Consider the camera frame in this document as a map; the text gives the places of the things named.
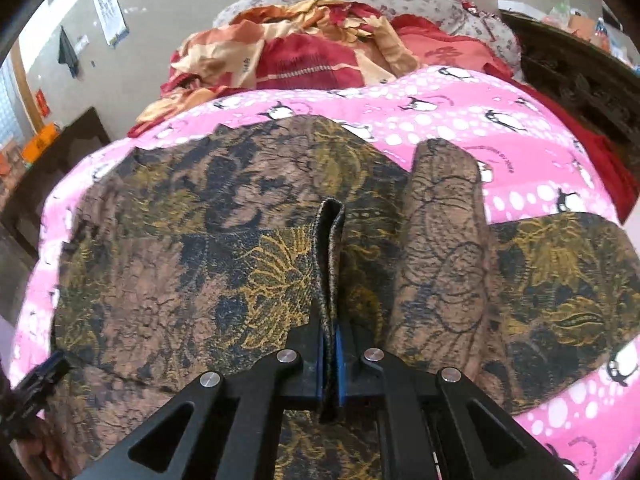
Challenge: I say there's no brown batik patterned garment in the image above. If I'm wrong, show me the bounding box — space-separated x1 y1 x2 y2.
48 116 639 472

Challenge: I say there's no person's left hand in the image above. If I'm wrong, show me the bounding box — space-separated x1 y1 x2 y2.
12 418 70 480

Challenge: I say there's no dark wooden side table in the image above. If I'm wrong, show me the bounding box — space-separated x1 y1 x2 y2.
1 106 112 259

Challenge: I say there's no orange box on table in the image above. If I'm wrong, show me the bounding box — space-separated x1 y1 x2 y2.
22 122 60 165

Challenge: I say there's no pink penguin bed sheet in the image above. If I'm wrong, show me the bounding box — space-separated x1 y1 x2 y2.
24 66 639 479

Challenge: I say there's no red sheet under pink sheet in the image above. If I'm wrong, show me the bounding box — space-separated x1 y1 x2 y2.
508 79 639 223

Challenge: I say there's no red orange floral blanket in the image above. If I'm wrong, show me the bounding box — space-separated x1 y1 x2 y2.
128 0 514 138

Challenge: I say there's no dark cloth hanging on wall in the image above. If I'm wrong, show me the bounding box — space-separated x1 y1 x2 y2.
58 26 79 78

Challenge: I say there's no white wall poster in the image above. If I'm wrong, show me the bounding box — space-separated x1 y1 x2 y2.
92 0 129 48

